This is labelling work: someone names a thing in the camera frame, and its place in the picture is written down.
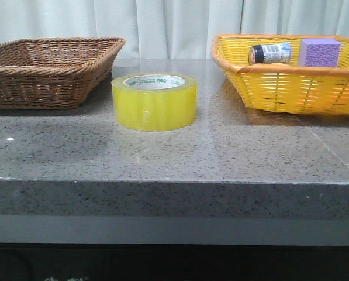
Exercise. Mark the yellow woven basket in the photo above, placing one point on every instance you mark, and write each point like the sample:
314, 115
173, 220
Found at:
285, 88

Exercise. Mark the white curtain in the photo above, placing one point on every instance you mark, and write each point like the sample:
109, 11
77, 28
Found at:
170, 29

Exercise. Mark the yellow packing tape roll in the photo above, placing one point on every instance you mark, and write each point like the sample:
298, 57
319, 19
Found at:
154, 101

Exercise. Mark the purple foam block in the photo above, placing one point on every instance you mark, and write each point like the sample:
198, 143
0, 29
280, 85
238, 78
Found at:
319, 52

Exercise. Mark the small labelled spice jar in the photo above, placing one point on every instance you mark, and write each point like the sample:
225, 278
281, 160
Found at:
270, 53

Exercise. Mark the brown wicker basket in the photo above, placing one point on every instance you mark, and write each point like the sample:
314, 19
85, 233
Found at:
54, 73

